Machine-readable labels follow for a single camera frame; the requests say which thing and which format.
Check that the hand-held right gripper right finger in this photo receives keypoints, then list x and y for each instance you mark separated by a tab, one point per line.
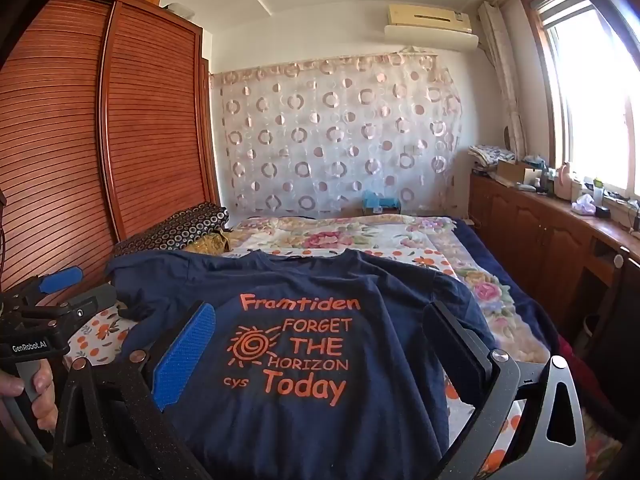
452	340

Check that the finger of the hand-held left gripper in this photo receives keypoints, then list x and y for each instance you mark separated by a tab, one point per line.
92	302
61	278

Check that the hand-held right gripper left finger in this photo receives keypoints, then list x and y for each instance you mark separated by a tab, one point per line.
182	355

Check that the navy blue printed t-shirt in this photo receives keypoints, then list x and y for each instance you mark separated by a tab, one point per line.
310	280

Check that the person's left hand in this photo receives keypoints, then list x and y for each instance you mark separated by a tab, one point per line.
45	405

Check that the orange fruit print blanket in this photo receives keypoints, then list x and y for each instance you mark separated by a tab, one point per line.
100	332

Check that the navy blue bed cover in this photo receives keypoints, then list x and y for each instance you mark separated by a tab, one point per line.
510	270

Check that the dark circle-pattern pillow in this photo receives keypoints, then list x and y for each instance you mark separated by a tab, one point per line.
175	227

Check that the gold cushion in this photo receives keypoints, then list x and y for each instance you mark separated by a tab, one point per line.
212	242

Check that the red cloth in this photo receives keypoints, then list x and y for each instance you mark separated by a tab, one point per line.
567	360

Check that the long wooden cabinet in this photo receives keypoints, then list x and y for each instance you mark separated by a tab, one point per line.
540	240

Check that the black waste bin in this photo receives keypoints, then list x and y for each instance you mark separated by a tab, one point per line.
592	335

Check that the floral bedsheet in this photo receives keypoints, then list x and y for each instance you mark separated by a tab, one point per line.
350	235

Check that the blue plastic rack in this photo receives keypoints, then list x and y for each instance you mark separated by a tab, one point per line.
380	203

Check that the wooden slatted wardrobe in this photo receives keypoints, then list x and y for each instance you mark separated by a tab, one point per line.
150	135

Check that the cardboard box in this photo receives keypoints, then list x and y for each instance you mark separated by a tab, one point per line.
512	171

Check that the white plastic bag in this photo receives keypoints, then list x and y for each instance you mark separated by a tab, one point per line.
583	205

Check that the folded patterned cloth stack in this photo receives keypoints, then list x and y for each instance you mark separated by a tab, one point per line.
490	155

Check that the tied pale window curtain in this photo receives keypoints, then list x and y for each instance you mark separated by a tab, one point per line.
502	75

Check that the wooden framed window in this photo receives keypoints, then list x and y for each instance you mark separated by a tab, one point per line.
595	95

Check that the white box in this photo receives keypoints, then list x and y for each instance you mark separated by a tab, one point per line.
177	9

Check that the white air deflector panel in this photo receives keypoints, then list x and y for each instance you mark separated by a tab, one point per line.
430	37

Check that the beige air conditioner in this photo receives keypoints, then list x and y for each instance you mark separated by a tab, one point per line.
430	16

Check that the sheer circle-pattern wall curtain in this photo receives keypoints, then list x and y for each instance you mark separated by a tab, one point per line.
335	130

